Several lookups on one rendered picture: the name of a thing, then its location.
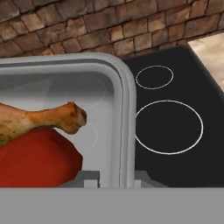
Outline clear grey tupperware container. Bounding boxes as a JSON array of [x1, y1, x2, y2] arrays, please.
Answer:
[[0, 52, 137, 189]]

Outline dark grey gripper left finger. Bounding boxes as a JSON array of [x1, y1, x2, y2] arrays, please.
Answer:
[[58, 170, 101, 189]]

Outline roasted chicken drumstick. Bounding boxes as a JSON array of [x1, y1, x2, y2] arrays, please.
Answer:
[[0, 101, 88, 147]]

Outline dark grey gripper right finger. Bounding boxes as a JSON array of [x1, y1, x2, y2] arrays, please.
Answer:
[[133, 171, 170, 189]]

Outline red bell pepper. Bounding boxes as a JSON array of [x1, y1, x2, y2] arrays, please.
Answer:
[[0, 127, 84, 188]]

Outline black hob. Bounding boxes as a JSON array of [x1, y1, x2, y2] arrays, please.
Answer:
[[121, 45, 224, 188]]

